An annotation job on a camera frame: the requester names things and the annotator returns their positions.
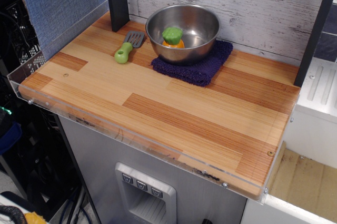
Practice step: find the green handled grey spatula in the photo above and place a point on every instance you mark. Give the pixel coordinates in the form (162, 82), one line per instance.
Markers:
(133, 39)

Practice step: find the silver metal bowl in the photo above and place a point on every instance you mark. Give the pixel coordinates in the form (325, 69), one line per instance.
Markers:
(200, 28)

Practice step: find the toy carrot with green top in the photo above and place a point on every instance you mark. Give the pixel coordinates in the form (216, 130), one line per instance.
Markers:
(173, 37)

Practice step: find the purple folded cloth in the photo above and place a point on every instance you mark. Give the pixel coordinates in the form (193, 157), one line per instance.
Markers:
(202, 72)

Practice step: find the blue fabric board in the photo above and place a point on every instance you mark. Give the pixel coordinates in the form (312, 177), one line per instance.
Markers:
(57, 22)

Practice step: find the clear acrylic table guard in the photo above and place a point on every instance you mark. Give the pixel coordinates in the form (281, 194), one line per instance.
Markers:
(228, 132)

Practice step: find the black plastic crate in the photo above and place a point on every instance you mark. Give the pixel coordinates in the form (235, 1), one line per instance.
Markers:
(18, 38)

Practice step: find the silver toy fridge front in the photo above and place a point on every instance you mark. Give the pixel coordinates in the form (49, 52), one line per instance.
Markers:
(96, 155)

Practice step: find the grey dispenser panel with buttons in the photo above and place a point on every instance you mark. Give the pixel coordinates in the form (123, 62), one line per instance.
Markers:
(145, 198)

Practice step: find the white toy sink unit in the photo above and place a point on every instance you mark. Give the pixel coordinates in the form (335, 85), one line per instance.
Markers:
(302, 186)

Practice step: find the black vertical post right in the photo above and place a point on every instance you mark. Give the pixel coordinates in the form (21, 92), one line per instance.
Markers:
(313, 41)

